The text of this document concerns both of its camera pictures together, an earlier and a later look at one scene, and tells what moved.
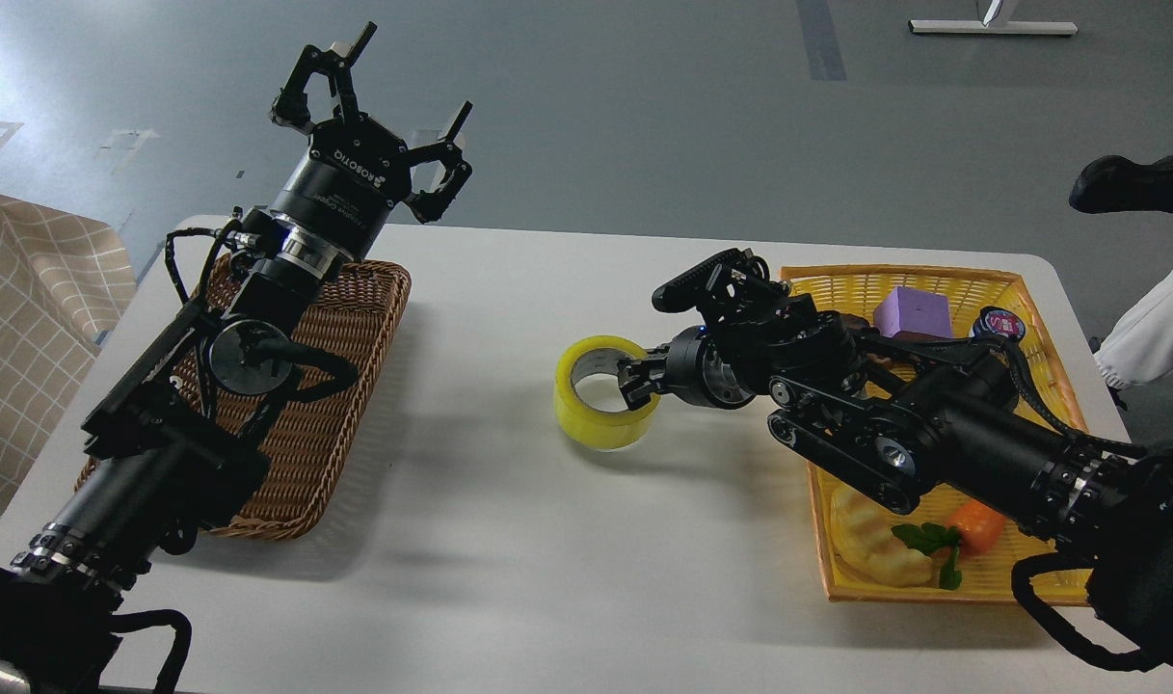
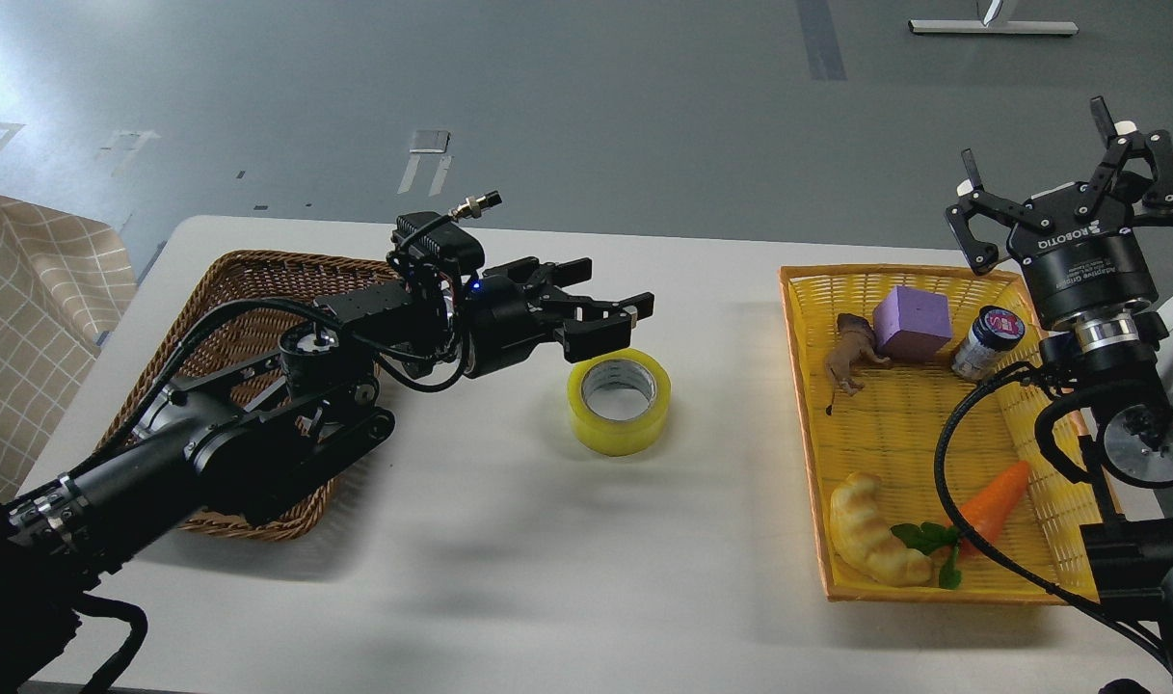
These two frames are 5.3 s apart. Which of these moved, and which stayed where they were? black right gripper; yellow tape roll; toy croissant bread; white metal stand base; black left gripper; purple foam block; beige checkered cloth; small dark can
Moved: yellow tape roll; black left gripper; black right gripper
Stayed: toy croissant bread; small dark can; beige checkered cloth; purple foam block; white metal stand base
